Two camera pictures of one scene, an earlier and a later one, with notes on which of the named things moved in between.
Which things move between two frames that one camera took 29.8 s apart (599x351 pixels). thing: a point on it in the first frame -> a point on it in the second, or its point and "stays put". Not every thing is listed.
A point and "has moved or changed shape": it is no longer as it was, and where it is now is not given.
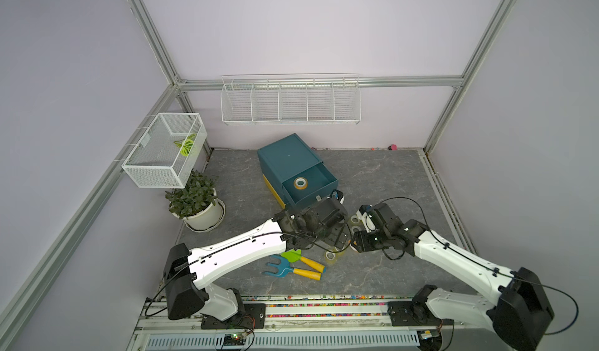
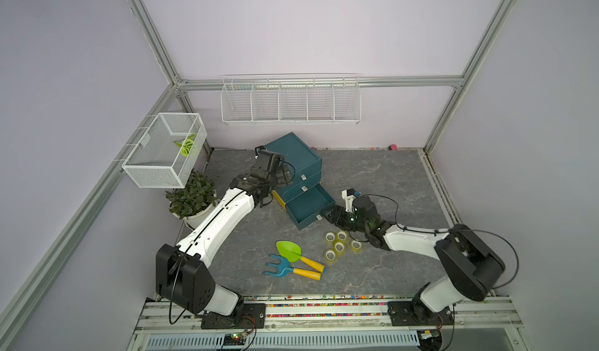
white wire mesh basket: [167, 155] stays put
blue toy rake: [283, 267] stays put
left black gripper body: [330, 236] -> [278, 180]
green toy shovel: [295, 256] stays put
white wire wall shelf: [294, 99] stays put
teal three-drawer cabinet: [298, 174] has moved or changed shape
